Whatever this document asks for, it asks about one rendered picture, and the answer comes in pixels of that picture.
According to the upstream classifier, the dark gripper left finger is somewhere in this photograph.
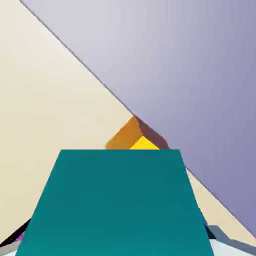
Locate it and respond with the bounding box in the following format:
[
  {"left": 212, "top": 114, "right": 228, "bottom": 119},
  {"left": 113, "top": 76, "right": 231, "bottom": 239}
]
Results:
[{"left": 0, "top": 218, "right": 31, "bottom": 256}]

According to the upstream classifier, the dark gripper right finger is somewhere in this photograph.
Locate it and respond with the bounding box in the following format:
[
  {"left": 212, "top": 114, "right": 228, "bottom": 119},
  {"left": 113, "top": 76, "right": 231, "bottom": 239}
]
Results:
[{"left": 203, "top": 224, "right": 256, "bottom": 256}]

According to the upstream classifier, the small teal cube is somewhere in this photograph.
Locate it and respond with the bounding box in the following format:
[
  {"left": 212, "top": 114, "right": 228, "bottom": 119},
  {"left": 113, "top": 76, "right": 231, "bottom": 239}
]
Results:
[{"left": 14, "top": 148, "right": 216, "bottom": 256}]

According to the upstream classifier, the small orange cube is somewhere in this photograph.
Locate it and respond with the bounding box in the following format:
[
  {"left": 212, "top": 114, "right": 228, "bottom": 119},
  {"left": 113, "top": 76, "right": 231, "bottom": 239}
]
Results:
[{"left": 105, "top": 115, "right": 170, "bottom": 150}]

